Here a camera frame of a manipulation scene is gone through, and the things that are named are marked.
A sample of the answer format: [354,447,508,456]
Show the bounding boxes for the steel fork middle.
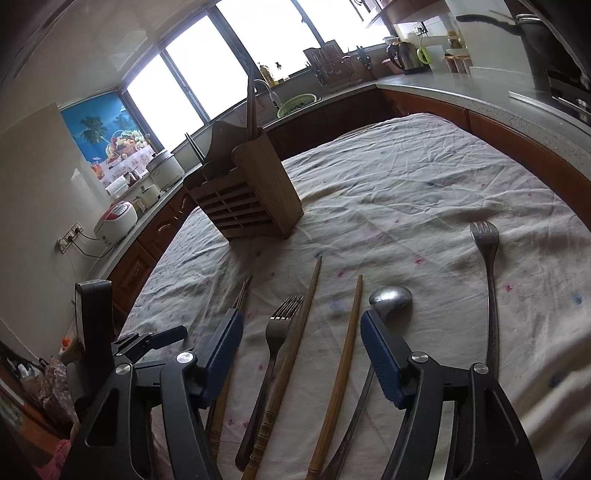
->
[235,296,304,472]

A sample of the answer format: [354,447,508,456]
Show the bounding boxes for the steel fork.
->
[470,221,500,377]
[235,296,304,472]

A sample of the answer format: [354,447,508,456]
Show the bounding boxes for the plain wooden chopstick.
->
[304,275,363,480]

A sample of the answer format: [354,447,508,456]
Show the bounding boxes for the steel spoon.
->
[320,286,413,480]

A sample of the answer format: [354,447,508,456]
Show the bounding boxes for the red white rice cooker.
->
[94,201,138,246]

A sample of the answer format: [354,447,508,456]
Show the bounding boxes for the white floral table cloth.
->
[123,114,590,479]

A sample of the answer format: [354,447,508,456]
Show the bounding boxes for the small white cooker pot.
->
[137,185,160,210]

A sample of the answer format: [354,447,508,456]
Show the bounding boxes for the wooden utensil holder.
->
[183,121,304,241]

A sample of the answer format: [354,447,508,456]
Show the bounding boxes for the steel fork right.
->
[470,221,500,377]

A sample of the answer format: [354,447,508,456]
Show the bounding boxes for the large white rice cooker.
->
[146,149,185,191]

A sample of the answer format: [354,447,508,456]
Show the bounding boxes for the tropical fruit poster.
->
[60,92,154,188]

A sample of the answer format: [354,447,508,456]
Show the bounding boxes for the lower wooden cabinets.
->
[107,86,590,329]

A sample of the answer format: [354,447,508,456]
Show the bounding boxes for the chrome sink faucet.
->
[254,78,283,109]

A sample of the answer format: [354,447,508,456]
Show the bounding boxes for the green colander with vegetables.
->
[277,93,318,118]

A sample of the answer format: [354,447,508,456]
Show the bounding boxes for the yellow oil bottle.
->
[259,64,277,87]

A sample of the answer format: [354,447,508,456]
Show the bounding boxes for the wooden dish rack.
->
[304,40,356,86]

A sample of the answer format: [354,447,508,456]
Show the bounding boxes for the gas stove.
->
[509,70,590,133]

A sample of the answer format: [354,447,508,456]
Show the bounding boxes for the seasoning jar set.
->
[444,48,473,74]

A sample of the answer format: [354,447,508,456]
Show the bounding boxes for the steel electric kettle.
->
[387,41,430,75]

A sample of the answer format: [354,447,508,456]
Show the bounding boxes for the wall power socket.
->
[56,222,83,254]

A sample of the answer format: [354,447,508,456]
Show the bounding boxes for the black wok with handle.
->
[456,13,590,90]

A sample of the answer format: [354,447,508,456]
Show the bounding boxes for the white jug green handle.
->
[417,45,447,71]

